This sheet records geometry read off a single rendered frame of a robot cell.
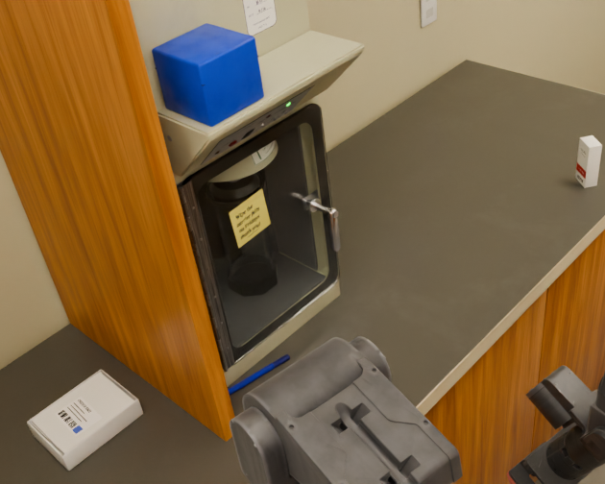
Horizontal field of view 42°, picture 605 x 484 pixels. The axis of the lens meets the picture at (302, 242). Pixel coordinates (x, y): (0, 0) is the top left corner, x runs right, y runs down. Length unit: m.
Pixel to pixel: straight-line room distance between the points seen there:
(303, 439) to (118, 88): 0.61
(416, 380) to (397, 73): 1.09
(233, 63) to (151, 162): 0.17
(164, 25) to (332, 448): 0.74
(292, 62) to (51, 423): 0.75
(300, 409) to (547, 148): 1.61
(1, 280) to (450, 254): 0.91
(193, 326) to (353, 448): 0.73
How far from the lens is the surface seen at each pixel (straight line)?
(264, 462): 0.51
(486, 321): 1.54
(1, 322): 1.66
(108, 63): 0.99
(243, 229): 1.30
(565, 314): 1.94
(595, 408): 1.00
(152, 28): 1.09
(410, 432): 0.50
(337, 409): 0.50
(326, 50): 1.22
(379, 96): 2.24
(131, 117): 1.01
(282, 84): 1.14
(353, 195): 1.89
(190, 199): 1.20
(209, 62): 1.02
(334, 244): 1.42
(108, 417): 1.43
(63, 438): 1.43
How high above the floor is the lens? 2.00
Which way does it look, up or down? 37 degrees down
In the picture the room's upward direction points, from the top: 8 degrees counter-clockwise
